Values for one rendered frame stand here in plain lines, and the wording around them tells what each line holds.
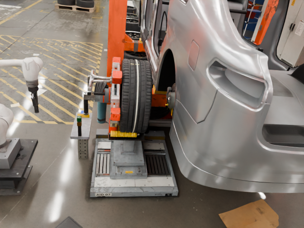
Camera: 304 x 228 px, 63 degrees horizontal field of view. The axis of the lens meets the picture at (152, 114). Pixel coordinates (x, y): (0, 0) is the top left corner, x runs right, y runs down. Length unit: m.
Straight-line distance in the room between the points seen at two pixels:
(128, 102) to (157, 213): 1.06
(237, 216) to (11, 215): 1.97
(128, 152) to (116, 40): 1.12
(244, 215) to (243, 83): 1.59
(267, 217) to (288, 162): 1.33
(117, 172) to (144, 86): 0.92
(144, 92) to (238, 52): 0.95
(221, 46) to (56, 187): 1.97
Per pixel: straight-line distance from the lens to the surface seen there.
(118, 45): 2.49
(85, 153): 2.81
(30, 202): 2.52
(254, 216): 2.68
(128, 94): 1.92
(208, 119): 1.31
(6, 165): 2.40
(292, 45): 6.72
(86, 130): 2.47
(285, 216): 2.87
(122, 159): 2.48
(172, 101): 2.21
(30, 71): 2.06
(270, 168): 1.48
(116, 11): 2.42
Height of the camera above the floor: 1.91
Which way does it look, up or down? 31 degrees down
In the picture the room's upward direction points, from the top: 9 degrees clockwise
